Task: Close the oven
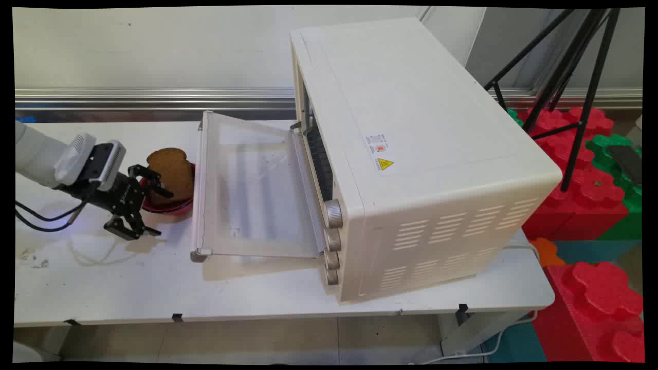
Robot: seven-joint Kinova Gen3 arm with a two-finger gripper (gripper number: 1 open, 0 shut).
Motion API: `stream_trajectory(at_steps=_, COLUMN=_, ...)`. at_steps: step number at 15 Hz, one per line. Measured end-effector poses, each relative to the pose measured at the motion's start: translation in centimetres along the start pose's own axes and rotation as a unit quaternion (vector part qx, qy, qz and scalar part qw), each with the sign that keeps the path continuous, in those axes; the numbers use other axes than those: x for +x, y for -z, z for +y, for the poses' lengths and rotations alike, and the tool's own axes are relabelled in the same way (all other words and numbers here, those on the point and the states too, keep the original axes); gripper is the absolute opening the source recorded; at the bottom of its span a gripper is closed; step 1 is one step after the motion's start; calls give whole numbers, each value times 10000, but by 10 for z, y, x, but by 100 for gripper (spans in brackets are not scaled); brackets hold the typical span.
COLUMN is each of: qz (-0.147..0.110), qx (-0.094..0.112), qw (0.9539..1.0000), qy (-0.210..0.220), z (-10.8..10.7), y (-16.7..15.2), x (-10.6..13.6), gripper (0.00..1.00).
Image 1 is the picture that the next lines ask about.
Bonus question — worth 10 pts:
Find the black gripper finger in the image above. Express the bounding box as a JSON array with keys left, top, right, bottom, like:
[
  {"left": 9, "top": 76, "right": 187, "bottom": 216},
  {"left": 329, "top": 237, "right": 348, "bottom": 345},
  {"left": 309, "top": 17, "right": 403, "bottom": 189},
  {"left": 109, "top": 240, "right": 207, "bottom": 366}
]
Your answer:
[
  {"left": 104, "top": 208, "right": 162, "bottom": 241},
  {"left": 127, "top": 164, "right": 174, "bottom": 199}
]

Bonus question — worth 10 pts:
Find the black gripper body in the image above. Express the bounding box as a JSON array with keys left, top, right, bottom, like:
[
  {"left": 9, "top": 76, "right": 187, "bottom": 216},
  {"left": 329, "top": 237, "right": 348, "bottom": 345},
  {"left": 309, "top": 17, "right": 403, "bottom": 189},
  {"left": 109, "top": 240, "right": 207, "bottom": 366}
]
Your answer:
[{"left": 72, "top": 172, "right": 149, "bottom": 216}]

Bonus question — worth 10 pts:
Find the brown bread slice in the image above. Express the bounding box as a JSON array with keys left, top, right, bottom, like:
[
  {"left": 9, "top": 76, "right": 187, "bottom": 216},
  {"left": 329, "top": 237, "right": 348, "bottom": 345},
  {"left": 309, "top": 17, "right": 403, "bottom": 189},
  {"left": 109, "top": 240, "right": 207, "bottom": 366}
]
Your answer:
[{"left": 147, "top": 148, "right": 195, "bottom": 207}]

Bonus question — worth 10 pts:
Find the red plate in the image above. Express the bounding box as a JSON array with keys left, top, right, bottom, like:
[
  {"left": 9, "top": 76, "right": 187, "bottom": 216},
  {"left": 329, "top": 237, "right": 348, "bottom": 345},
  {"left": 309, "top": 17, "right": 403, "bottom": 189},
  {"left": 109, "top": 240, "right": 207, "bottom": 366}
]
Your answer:
[{"left": 140, "top": 163, "right": 196, "bottom": 215}]

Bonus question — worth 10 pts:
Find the glass oven door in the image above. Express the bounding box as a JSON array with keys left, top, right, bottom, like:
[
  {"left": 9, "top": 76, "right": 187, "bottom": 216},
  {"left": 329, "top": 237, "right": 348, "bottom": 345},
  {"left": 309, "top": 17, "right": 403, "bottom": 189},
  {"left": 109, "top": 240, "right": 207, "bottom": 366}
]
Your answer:
[{"left": 190, "top": 110, "right": 325, "bottom": 263}]

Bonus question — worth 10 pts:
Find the white toaster oven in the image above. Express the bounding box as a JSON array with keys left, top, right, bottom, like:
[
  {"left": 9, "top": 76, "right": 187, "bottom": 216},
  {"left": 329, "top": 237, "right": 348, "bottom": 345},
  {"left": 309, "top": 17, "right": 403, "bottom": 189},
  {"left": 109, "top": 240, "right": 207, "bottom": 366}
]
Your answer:
[{"left": 289, "top": 17, "right": 563, "bottom": 303}]

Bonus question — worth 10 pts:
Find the orange foam block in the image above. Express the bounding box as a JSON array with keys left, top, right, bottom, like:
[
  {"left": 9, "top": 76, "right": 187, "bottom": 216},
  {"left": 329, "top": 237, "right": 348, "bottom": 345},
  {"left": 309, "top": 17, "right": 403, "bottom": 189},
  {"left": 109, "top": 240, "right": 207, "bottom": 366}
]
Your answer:
[{"left": 528, "top": 237, "right": 566, "bottom": 268}]

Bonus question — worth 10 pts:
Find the green foam block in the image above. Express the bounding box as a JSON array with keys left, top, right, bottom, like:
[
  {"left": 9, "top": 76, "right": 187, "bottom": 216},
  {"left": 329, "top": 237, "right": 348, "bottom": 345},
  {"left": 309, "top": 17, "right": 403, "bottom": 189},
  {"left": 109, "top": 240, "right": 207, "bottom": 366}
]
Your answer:
[{"left": 585, "top": 134, "right": 643, "bottom": 241}]

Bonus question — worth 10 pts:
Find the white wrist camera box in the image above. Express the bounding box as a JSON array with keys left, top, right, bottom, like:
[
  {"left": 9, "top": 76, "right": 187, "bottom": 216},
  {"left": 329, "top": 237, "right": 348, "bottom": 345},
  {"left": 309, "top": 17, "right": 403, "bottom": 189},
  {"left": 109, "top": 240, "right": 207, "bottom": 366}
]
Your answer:
[{"left": 54, "top": 133, "right": 126, "bottom": 192}]

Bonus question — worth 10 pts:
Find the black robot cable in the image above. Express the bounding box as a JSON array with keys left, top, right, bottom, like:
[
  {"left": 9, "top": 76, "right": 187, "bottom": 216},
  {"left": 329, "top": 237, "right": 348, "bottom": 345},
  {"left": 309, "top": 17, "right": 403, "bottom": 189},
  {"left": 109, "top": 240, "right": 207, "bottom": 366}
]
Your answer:
[{"left": 14, "top": 184, "right": 99, "bottom": 233}]

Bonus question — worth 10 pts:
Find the white power cable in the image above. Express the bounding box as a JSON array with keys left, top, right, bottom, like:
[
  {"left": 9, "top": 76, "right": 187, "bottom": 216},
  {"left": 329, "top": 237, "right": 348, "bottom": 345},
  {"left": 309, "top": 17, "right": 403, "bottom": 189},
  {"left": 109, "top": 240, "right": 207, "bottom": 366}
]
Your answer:
[{"left": 411, "top": 242, "right": 540, "bottom": 365}]

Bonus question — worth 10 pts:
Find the black camera tripod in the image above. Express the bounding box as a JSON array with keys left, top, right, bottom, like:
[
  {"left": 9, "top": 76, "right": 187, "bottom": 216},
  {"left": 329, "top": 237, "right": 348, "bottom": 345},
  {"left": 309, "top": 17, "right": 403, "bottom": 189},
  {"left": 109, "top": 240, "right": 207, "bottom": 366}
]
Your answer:
[{"left": 483, "top": 8, "right": 622, "bottom": 193}]

